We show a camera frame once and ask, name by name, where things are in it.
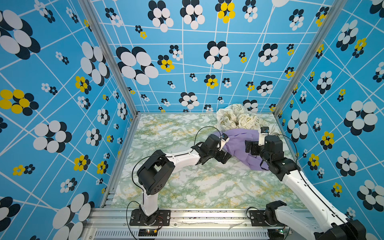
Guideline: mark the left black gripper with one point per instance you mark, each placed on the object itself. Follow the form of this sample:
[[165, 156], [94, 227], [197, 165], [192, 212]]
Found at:
[[224, 160]]

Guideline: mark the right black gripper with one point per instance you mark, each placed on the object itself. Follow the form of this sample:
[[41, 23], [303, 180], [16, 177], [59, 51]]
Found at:
[[255, 147]]

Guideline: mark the purple cloth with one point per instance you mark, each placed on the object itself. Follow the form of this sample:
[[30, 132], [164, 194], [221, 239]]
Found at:
[[236, 147]]

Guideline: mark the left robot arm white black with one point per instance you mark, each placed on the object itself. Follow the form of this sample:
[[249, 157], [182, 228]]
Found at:
[[156, 171]]

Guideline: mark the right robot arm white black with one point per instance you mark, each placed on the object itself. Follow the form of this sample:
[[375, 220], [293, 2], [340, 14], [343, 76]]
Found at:
[[329, 224]]

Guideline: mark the cream patterned cloth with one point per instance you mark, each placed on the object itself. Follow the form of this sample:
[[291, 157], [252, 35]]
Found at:
[[239, 117]]

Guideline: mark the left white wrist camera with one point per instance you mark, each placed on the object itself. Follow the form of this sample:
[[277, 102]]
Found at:
[[223, 140]]

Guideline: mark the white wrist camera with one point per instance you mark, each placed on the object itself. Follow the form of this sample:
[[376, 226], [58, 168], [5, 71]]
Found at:
[[223, 140], [263, 133]]

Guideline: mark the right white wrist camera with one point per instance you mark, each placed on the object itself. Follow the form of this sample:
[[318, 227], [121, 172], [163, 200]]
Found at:
[[263, 133]]

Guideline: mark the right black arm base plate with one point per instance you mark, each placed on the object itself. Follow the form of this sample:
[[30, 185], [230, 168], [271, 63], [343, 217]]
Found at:
[[258, 218]]

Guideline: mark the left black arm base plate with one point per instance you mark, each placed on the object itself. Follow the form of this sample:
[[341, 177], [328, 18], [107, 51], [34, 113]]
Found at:
[[159, 218]]

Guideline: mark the left aluminium floor rail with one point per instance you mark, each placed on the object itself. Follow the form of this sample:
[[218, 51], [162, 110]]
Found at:
[[120, 163]]

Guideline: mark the aluminium front rail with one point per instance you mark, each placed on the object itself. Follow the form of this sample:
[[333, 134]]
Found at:
[[198, 224]]

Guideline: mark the right aluminium corner post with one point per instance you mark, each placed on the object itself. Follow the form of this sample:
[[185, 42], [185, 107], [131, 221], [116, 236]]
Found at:
[[323, 31]]

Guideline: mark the aluminium corner post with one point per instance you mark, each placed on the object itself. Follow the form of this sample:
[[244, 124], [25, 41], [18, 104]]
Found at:
[[107, 52], [323, 31]]

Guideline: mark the left aluminium corner post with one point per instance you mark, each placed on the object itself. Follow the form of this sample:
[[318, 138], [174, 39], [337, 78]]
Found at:
[[107, 52]]

